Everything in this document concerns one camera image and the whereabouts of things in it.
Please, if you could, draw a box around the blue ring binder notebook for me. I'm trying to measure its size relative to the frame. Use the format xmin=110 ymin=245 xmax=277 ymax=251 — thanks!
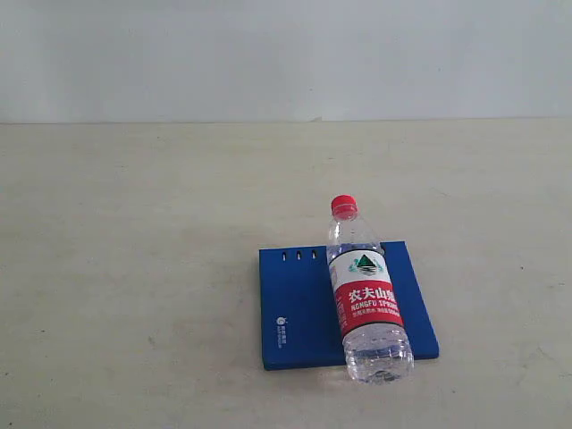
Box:
xmin=258 ymin=241 xmax=440 ymax=371

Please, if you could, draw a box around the clear water bottle red label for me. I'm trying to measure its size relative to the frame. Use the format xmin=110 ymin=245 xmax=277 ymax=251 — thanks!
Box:
xmin=326 ymin=195 xmax=414 ymax=384

